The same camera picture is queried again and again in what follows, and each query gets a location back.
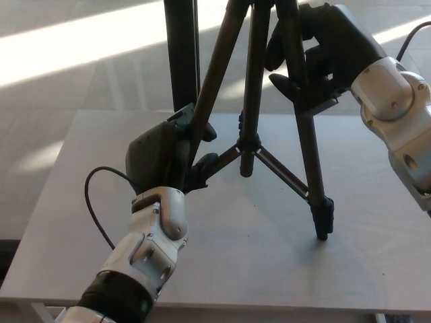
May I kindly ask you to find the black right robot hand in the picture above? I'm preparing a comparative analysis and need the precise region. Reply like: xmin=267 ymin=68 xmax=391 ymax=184
xmin=264 ymin=2 xmax=388 ymax=117

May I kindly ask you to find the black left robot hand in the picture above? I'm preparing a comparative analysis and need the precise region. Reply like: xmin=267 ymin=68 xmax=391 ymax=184
xmin=125 ymin=102 xmax=220 ymax=196

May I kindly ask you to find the brown and black tripod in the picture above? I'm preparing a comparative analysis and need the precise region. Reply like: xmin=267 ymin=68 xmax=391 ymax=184
xmin=181 ymin=0 xmax=336 ymax=242

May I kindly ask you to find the black upright pole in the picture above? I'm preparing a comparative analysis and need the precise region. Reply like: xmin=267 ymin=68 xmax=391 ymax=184
xmin=163 ymin=0 xmax=201 ymax=114

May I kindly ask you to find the white slanted table leg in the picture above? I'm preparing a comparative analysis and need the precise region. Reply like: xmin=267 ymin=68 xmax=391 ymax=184
xmin=30 ymin=301 xmax=65 ymax=323

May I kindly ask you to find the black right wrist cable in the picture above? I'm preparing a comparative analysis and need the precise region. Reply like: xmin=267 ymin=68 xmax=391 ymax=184
xmin=395 ymin=22 xmax=431 ymax=63

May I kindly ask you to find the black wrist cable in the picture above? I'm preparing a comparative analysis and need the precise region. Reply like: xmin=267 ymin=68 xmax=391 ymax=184
xmin=395 ymin=22 xmax=431 ymax=63
xmin=84 ymin=167 xmax=139 ymax=250

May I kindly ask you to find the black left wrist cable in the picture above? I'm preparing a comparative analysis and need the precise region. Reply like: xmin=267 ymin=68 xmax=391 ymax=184
xmin=84 ymin=167 xmax=139 ymax=250

